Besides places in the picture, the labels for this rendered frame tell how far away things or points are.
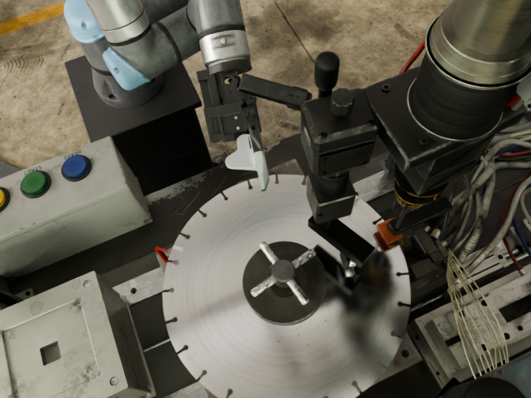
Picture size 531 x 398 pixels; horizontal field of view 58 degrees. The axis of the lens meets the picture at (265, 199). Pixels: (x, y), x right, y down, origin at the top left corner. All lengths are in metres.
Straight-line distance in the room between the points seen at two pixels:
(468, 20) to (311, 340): 0.43
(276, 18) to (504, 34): 1.98
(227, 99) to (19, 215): 0.38
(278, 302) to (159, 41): 0.46
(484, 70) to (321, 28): 1.91
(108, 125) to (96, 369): 0.54
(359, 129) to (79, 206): 0.55
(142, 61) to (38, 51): 1.65
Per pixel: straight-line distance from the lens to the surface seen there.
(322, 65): 0.40
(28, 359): 0.78
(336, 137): 0.39
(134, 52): 0.83
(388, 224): 0.66
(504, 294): 0.80
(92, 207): 0.85
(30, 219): 0.86
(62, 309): 0.78
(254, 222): 0.68
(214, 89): 0.77
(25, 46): 2.52
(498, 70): 0.36
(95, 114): 1.12
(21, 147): 2.17
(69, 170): 0.86
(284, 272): 0.60
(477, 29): 0.35
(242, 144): 0.73
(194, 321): 0.65
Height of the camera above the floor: 1.58
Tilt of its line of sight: 64 degrees down
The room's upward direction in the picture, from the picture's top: 8 degrees counter-clockwise
